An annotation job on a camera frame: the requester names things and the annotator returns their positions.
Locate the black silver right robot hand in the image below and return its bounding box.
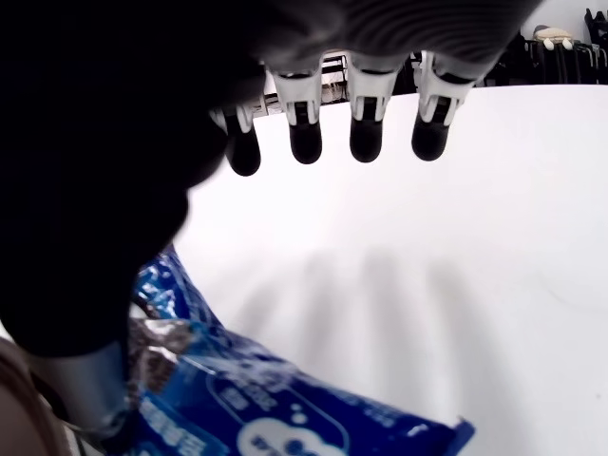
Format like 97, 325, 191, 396
0, 0, 545, 438

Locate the blue Oreo cookie pack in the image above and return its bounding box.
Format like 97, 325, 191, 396
123, 244, 476, 456

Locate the round dark brown tray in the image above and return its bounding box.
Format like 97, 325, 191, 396
0, 332, 96, 456

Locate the beige plush toy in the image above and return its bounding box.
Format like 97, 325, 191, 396
530, 25, 575, 51

